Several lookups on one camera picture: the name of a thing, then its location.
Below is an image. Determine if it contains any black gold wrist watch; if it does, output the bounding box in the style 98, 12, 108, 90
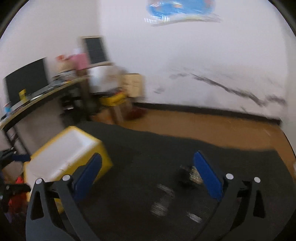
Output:
180, 166, 203, 185

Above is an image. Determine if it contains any small silver jewelry piece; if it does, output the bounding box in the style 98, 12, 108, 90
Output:
187, 212, 202, 223

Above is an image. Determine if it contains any yellow white storage box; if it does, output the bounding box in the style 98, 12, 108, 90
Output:
23, 126, 114, 214

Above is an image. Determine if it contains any black table mat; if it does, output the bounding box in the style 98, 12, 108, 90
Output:
78, 122, 295, 240

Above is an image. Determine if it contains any dark curved desk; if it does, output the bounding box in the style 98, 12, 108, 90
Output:
1, 75, 91, 155

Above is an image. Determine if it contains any yellow stool box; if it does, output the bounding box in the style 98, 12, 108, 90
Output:
99, 91, 132, 124

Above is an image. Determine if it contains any black monitor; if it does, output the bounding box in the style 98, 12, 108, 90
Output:
4, 58, 49, 106

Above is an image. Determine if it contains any white paper bag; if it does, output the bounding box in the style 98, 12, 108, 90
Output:
88, 66, 120, 93

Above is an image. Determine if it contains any tan paper bag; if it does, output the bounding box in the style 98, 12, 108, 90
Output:
121, 73, 144, 98

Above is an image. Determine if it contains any pink paper bag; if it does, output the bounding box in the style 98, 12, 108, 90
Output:
70, 53, 89, 71

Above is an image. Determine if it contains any framed chalkboard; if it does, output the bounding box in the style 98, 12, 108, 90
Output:
81, 36, 110, 66

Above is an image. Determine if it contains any blue wall poster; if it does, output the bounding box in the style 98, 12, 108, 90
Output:
144, 0, 221, 26

